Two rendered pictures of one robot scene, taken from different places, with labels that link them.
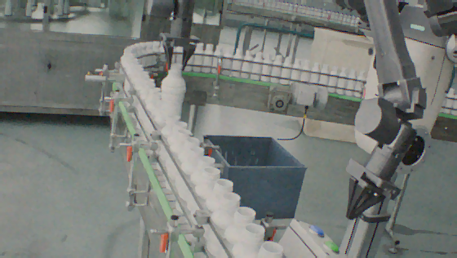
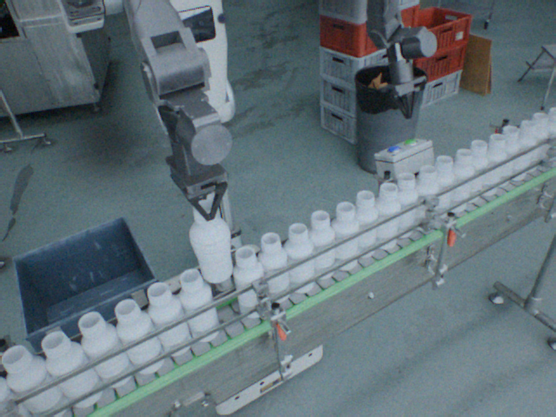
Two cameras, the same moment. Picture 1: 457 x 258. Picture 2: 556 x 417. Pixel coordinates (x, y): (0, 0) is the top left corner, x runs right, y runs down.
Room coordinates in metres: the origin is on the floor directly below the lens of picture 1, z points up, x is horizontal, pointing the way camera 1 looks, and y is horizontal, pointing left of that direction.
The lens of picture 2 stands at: (1.23, 0.78, 1.75)
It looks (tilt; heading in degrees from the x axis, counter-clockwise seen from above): 38 degrees down; 265
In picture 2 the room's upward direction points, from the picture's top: 5 degrees counter-clockwise
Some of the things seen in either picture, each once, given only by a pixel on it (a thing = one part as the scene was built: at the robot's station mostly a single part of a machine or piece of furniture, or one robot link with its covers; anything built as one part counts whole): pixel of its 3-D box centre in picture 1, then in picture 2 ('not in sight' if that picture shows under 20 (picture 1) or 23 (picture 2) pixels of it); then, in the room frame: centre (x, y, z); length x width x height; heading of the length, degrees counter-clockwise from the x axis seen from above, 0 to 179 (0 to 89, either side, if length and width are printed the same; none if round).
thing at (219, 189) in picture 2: (175, 54); (202, 194); (1.30, 0.18, 1.33); 0.07 x 0.07 x 0.09; 23
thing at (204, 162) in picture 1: (201, 192); (363, 224); (0.98, 0.03, 1.08); 0.06 x 0.06 x 0.17
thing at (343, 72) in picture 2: not in sight; (367, 56); (0.21, -2.40, 0.55); 0.61 x 0.41 x 0.22; 30
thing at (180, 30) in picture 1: (180, 29); (192, 154); (1.31, 0.18, 1.40); 0.10 x 0.07 x 0.07; 113
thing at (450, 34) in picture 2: not in sight; (426, 32); (-0.40, -2.77, 0.55); 0.61 x 0.41 x 0.22; 26
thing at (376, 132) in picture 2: not in sight; (387, 122); (0.25, -1.80, 0.32); 0.45 x 0.45 x 0.64
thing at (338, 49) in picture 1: (353, 87); not in sight; (5.42, -1.40, 0.59); 1.10 x 0.62 x 1.18; 95
